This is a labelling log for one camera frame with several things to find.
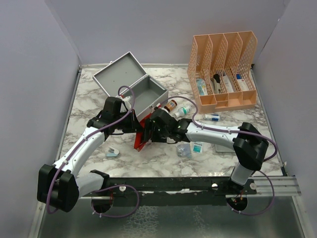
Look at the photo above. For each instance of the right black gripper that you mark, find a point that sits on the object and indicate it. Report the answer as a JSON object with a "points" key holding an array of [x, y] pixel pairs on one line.
{"points": [[149, 125]]}

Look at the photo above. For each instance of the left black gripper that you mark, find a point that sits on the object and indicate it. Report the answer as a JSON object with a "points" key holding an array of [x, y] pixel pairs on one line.
{"points": [[135, 125]]}

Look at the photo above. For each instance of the red first aid pouch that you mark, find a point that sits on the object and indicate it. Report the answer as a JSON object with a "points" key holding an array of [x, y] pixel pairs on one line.
{"points": [[141, 138]]}

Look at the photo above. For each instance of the silver foil packet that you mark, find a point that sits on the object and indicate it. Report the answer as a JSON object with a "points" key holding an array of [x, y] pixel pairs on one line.
{"points": [[183, 150]]}

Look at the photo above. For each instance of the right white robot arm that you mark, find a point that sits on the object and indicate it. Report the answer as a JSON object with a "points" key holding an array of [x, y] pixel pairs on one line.
{"points": [[249, 145]]}

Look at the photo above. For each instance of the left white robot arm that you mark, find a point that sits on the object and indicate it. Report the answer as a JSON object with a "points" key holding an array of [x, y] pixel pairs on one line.
{"points": [[59, 186]]}

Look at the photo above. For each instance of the brown medicine bottle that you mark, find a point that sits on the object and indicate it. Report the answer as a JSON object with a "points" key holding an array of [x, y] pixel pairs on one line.
{"points": [[170, 105]]}

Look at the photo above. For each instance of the teal medicine box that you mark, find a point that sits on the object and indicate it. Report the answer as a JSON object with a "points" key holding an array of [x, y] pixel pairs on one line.
{"points": [[201, 85]]}

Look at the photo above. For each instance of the white medicine box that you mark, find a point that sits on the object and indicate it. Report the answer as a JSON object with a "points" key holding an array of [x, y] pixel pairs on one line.
{"points": [[228, 84]]}

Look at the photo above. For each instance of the red blue medicine box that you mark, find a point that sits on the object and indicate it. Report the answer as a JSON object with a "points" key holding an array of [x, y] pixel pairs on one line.
{"points": [[242, 83]]}

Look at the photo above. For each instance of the white green bottle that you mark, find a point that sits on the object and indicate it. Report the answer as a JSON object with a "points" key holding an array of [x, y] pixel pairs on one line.
{"points": [[182, 111]]}

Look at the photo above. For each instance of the silver metal case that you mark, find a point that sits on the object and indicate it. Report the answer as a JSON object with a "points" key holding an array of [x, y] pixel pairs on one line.
{"points": [[127, 71]]}

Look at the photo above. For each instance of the teal white gauze sachet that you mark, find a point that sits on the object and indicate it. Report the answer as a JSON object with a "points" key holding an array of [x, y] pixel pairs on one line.
{"points": [[198, 147]]}

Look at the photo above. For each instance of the white blue bandage roll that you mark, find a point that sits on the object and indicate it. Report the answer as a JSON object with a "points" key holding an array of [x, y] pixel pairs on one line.
{"points": [[212, 117]]}

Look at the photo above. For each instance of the grey plastic tray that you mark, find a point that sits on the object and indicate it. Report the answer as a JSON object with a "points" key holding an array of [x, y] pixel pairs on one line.
{"points": [[224, 149]]}

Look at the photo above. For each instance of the black white thermometer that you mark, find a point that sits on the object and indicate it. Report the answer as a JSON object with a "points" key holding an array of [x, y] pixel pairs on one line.
{"points": [[216, 83]]}

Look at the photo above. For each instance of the peach file organizer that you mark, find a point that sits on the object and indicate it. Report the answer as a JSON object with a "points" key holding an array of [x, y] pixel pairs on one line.
{"points": [[224, 54]]}

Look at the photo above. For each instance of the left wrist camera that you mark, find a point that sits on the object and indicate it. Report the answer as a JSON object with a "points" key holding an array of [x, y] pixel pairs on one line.
{"points": [[127, 101]]}

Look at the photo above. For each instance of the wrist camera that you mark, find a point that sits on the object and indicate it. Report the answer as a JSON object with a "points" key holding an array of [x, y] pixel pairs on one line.
{"points": [[158, 106], [127, 101]]}

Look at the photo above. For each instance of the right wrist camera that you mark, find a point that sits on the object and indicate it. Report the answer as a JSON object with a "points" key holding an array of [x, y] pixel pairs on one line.
{"points": [[158, 106]]}

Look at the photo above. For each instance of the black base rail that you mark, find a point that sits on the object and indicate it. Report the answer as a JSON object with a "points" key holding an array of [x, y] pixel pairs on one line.
{"points": [[167, 191]]}

